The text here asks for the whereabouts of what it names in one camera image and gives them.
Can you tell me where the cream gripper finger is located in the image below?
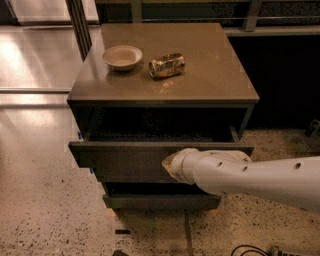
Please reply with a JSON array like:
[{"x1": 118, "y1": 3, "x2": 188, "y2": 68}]
[{"x1": 162, "y1": 154, "x2": 175, "y2": 177}]

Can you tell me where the dark top drawer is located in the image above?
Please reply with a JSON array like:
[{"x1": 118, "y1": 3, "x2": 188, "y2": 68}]
[{"x1": 69, "y1": 129, "x2": 254, "y2": 183}]

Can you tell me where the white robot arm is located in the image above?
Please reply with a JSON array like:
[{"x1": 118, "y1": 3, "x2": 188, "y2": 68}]
[{"x1": 162, "y1": 148, "x2": 320, "y2": 214}]

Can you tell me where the brown drawer cabinet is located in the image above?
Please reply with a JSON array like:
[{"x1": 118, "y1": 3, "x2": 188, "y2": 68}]
[{"x1": 67, "y1": 23, "x2": 259, "y2": 209}]

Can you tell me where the black floor object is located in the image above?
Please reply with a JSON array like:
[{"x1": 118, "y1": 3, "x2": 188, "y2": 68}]
[{"x1": 115, "y1": 229, "x2": 131, "y2": 235}]

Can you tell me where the crushed gold can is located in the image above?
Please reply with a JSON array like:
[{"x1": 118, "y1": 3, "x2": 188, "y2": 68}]
[{"x1": 148, "y1": 53, "x2": 186, "y2": 79}]

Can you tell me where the white paper bowl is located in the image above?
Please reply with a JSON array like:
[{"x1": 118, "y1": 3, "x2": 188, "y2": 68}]
[{"x1": 102, "y1": 45, "x2": 143, "y2": 71}]

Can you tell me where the metal railing shelf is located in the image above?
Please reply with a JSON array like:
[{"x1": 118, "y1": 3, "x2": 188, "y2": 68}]
[{"x1": 92, "y1": 0, "x2": 320, "y2": 51}]

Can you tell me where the black cable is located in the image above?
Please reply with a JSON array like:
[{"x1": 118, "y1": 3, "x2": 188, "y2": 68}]
[{"x1": 229, "y1": 244, "x2": 271, "y2": 256}]

